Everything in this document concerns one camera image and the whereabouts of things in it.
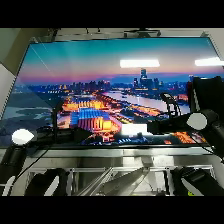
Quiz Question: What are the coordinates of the silver frame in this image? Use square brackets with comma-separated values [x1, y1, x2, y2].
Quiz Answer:
[0, 146, 224, 197]

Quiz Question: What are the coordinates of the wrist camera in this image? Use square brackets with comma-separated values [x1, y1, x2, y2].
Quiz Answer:
[50, 99, 65, 135]
[159, 92, 183, 122]

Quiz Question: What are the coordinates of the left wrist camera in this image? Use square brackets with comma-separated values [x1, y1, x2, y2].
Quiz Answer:
[50, 99, 65, 135]

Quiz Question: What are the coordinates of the black cable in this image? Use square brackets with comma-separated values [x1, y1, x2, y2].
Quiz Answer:
[8, 143, 53, 196]

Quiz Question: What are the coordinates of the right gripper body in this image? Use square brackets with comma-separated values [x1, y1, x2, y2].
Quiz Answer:
[146, 118, 171, 136]

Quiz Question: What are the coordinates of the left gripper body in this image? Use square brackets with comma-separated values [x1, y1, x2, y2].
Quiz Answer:
[71, 127, 95, 145]

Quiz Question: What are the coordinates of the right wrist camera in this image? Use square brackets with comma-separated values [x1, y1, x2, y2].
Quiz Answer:
[159, 92, 183, 122]

